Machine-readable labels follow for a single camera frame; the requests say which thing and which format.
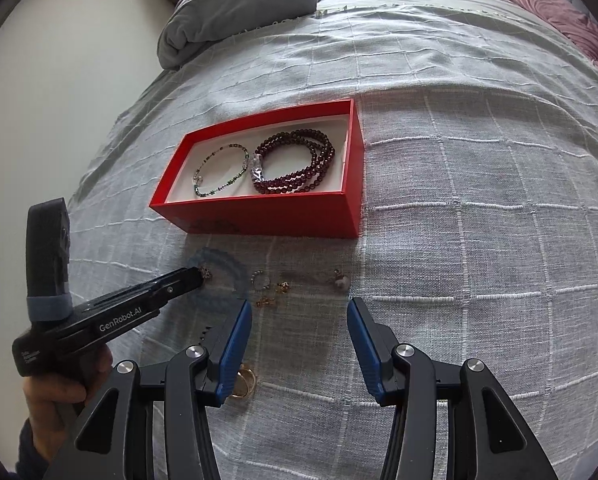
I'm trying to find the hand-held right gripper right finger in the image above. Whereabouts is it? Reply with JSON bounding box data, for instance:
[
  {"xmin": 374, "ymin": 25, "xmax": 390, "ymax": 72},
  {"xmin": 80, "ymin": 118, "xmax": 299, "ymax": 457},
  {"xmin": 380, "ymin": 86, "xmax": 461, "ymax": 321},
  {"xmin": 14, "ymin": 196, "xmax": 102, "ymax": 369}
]
[{"xmin": 346, "ymin": 296, "xmax": 560, "ymax": 480}]

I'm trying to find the grey checked bedspread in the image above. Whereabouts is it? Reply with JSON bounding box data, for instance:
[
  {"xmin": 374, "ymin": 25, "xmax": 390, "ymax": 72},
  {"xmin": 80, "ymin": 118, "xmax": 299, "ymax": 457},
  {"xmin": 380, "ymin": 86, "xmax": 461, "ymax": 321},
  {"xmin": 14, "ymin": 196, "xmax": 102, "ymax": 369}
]
[{"xmin": 68, "ymin": 0, "xmax": 598, "ymax": 480}]

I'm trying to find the person's left forearm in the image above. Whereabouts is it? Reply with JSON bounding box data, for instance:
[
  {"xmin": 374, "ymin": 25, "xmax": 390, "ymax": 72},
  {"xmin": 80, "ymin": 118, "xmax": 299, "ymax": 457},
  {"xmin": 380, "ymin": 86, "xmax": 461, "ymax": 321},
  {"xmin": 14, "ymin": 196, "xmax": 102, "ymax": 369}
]
[{"xmin": 16, "ymin": 417, "xmax": 62, "ymax": 480}]

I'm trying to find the light blue bead bracelet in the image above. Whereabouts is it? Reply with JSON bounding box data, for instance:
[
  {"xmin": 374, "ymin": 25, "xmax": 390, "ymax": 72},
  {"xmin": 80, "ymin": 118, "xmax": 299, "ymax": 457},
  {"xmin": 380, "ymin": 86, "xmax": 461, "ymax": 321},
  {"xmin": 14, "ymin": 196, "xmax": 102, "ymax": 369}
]
[{"xmin": 186, "ymin": 247, "xmax": 250, "ymax": 312}]

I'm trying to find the person's left hand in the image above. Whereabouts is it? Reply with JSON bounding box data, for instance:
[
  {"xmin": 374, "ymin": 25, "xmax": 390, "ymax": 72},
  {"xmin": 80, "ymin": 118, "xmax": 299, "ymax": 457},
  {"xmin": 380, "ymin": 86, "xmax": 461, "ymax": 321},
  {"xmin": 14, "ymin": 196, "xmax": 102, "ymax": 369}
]
[{"xmin": 23, "ymin": 347, "xmax": 116, "ymax": 438}]

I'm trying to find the dark red bead bracelet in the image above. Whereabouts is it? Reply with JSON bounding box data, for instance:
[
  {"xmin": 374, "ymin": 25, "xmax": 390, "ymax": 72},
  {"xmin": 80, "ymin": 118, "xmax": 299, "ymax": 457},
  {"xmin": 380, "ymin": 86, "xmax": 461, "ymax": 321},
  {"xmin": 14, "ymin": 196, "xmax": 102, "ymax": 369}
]
[{"xmin": 251, "ymin": 129, "xmax": 336, "ymax": 196}]

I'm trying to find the red cardboard box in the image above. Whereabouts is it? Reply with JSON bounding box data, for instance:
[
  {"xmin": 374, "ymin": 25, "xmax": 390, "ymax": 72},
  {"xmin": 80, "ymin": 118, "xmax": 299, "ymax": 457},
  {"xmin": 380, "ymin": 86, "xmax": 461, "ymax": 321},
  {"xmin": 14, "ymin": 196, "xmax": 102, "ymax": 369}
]
[{"xmin": 149, "ymin": 98, "xmax": 366, "ymax": 239}]

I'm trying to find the grey folded pillow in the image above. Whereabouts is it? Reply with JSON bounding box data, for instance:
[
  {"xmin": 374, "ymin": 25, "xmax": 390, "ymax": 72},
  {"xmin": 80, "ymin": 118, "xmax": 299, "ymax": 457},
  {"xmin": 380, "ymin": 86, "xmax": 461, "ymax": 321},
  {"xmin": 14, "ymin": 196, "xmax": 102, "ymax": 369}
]
[{"xmin": 157, "ymin": 0, "xmax": 332, "ymax": 70}]

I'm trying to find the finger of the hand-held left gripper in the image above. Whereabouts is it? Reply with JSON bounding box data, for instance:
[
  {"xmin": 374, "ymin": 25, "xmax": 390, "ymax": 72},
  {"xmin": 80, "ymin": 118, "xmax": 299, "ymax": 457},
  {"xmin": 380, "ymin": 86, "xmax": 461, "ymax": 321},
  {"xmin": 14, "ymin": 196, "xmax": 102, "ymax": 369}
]
[
  {"xmin": 149, "ymin": 269, "xmax": 204, "ymax": 307},
  {"xmin": 126, "ymin": 267, "xmax": 192, "ymax": 292}
]

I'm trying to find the green bead bracelet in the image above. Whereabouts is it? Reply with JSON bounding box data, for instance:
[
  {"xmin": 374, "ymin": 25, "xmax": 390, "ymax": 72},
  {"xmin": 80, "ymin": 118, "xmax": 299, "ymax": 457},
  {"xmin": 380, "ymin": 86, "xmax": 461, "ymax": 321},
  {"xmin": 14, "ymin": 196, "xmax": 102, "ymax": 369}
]
[{"xmin": 193, "ymin": 143, "xmax": 251, "ymax": 199}]

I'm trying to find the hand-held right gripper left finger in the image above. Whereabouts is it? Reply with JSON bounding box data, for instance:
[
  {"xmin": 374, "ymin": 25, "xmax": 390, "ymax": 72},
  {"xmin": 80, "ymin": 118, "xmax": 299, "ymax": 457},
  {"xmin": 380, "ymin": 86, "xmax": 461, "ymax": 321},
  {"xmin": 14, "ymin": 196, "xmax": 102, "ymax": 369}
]
[{"xmin": 44, "ymin": 297, "xmax": 254, "ymax": 480}]

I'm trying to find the gold hoop earring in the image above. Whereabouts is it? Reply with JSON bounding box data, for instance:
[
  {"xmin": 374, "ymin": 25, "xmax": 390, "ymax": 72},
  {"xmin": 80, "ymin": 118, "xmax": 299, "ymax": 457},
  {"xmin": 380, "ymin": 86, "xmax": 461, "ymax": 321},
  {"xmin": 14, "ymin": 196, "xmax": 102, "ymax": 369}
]
[
  {"xmin": 236, "ymin": 365, "xmax": 260, "ymax": 397},
  {"xmin": 227, "ymin": 376, "xmax": 254, "ymax": 401}
]

